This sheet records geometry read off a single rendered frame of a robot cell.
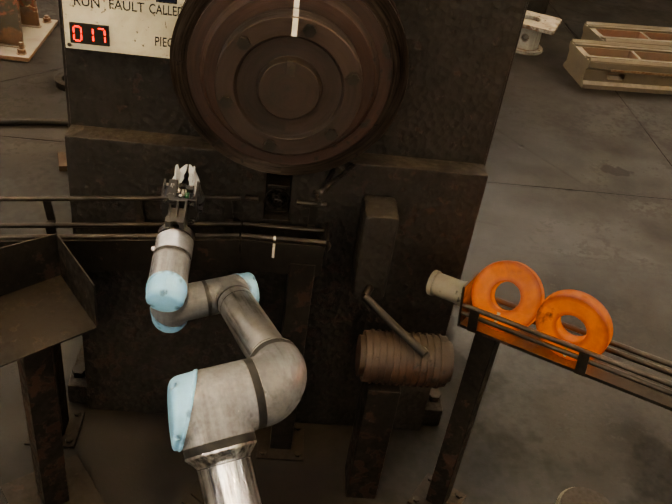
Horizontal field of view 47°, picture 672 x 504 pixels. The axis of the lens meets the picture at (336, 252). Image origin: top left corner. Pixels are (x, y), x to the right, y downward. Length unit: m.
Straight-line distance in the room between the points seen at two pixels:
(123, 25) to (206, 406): 0.85
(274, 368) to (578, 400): 1.55
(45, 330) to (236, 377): 0.58
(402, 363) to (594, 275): 1.56
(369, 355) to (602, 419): 1.03
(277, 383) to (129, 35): 0.84
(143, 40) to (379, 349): 0.85
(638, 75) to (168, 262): 3.99
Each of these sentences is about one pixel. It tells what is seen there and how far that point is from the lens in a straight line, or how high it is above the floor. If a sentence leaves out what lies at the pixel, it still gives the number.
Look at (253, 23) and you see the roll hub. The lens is 1.47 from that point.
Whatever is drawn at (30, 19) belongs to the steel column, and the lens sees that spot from 4.81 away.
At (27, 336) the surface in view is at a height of 0.60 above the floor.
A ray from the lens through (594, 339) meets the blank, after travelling 1.69.
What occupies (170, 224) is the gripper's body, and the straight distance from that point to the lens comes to 1.58.
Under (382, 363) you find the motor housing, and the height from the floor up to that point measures 0.50.
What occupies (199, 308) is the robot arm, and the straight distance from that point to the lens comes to 1.61.
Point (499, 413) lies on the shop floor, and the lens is 2.51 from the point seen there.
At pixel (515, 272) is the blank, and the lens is 1.74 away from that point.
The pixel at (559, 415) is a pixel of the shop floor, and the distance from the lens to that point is 2.58.
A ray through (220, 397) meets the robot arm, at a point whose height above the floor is 0.83.
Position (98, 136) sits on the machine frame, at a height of 0.87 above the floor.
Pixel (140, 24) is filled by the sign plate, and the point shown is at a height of 1.13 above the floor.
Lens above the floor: 1.73
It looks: 35 degrees down
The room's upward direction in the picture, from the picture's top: 9 degrees clockwise
